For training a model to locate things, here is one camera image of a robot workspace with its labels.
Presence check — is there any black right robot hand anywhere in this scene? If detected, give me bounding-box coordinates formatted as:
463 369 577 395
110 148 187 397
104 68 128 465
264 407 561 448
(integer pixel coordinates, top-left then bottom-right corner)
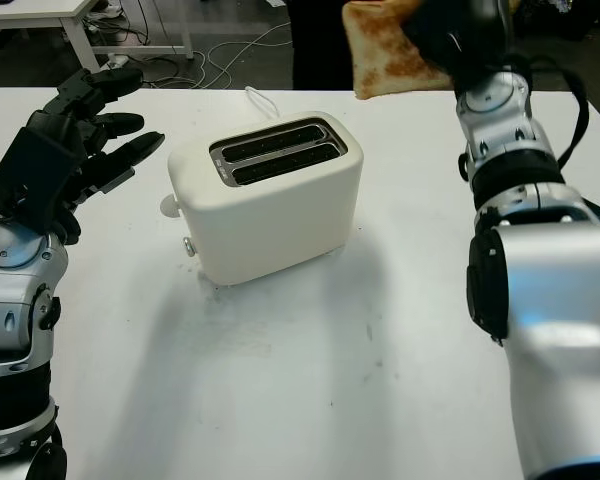
402 0 511 94

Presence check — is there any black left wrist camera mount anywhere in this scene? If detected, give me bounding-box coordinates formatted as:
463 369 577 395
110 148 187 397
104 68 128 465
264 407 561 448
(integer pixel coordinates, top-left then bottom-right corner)
0 112 84 231

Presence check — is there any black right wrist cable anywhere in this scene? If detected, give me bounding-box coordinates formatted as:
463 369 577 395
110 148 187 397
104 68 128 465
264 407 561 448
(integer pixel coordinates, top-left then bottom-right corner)
509 49 591 174

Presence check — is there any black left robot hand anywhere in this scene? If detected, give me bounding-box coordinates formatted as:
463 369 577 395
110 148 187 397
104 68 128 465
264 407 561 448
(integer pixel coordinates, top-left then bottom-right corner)
44 67 166 246

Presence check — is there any white two-slot toaster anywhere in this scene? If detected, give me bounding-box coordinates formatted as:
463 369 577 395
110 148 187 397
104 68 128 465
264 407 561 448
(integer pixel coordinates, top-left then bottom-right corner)
160 110 366 287

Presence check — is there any browned toast slice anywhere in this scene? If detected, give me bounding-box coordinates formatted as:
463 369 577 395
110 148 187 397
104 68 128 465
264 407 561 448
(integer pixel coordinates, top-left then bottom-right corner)
342 0 454 101

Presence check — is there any white toaster power cord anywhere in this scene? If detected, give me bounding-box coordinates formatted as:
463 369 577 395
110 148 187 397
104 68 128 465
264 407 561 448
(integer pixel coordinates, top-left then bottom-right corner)
244 85 281 121

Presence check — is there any white floor cable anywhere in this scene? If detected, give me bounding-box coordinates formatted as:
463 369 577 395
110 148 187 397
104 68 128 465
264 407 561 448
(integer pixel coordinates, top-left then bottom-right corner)
199 24 291 89

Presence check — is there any black bag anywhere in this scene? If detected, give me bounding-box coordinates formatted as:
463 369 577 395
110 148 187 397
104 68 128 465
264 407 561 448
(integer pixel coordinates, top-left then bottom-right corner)
524 0 600 42

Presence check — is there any white desk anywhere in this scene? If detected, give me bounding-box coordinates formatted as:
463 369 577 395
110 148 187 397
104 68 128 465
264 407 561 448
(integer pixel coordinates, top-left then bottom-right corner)
0 0 194 74

